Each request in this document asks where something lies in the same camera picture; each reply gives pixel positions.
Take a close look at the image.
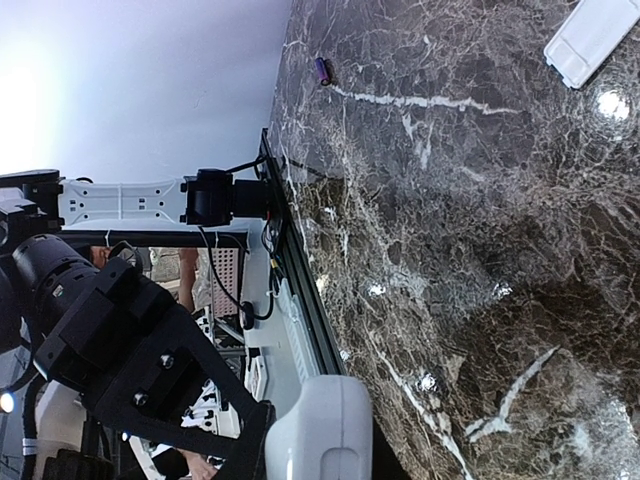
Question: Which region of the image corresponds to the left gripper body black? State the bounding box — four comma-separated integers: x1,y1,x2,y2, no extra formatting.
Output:
1,234,240,440

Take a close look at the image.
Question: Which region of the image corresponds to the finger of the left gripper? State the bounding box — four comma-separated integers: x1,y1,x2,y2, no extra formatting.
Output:
166,319,269,438

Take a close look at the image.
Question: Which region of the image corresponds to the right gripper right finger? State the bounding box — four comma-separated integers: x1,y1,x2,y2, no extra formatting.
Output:
372,420,411,480

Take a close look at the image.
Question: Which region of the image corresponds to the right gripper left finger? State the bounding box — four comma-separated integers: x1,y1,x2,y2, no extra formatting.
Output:
215,402,275,480

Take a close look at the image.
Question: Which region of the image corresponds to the white remote control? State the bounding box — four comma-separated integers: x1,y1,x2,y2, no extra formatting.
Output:
264,375,373,480

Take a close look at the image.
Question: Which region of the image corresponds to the purple AAA battery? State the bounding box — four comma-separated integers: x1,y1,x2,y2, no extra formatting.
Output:
314,57,332,86

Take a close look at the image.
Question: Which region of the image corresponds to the white battery cover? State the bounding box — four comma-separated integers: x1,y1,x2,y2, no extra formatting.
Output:
543,0,639,89

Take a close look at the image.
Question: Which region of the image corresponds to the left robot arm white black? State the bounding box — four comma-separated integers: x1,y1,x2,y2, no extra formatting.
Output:
1,170,274,456

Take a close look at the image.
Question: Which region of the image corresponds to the pink perforated basket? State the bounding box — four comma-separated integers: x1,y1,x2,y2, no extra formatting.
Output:
210,248,243,318

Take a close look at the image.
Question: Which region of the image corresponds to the white slotted cable duct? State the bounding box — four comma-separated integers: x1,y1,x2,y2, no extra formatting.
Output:
276,279,319,383

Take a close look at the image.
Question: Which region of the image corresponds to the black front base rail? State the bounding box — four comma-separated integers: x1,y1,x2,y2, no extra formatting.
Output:
259,128,346,375

